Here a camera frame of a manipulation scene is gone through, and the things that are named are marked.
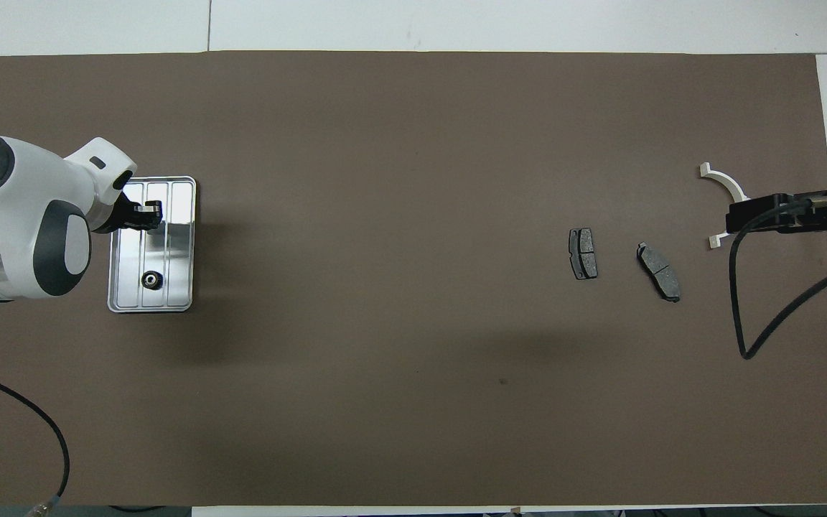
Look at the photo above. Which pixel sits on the silver metal tray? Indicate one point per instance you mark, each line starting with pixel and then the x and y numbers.
pixel 178 273

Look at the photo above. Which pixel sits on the large black bearing gear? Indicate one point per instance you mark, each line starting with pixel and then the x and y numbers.
pixel 151 280

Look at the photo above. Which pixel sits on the dark rectangular brake pad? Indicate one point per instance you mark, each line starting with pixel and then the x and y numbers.
pixel 584 253

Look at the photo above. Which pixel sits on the dark curved brake pad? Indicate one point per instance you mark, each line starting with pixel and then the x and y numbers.
pixel 659 271

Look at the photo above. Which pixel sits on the white curved plastic bracket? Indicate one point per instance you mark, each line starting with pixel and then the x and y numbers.
pixel 726 179

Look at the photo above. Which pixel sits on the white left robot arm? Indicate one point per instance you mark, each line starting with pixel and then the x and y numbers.
pixel 19 208

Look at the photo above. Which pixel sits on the brown table mat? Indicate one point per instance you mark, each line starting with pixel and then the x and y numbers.
pixel 413 402

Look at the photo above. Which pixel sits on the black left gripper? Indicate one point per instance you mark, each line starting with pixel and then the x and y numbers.
pixel 118 214

